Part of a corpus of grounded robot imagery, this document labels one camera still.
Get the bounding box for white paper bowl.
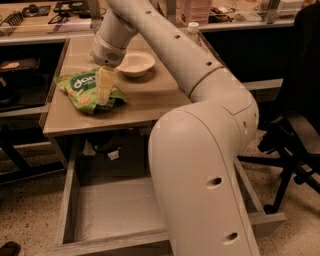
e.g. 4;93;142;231
117;51;155;78

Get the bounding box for pink stacked containers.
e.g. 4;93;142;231
179;0;211;24

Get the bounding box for black tray with items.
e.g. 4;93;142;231
53;0;89;14

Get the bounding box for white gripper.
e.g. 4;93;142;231
92;32;127;105

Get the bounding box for dark shoe tip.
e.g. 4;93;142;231
0;241;20;256

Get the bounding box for grey wooden open drawer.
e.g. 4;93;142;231
43;133;288;256

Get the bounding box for black office chair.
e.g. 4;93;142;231
239;2;320;214

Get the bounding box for clear plastic water bottle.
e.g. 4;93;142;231
187;22;202;46

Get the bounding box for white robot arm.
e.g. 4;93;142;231
93;0;260;256

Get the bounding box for green rice chip bag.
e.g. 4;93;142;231
55;68;127;115

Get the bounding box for black coiled spring object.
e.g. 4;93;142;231
0;11;23;36

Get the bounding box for wooden drawer cabinet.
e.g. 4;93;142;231
38;31;254;168

